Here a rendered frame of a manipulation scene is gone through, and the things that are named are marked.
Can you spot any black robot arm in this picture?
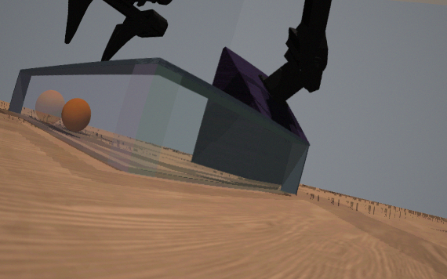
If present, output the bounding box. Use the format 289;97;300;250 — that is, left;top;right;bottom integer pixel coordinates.
258;0;332;107

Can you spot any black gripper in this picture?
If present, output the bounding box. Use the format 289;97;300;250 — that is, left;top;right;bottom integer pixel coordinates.
64;0;168;62

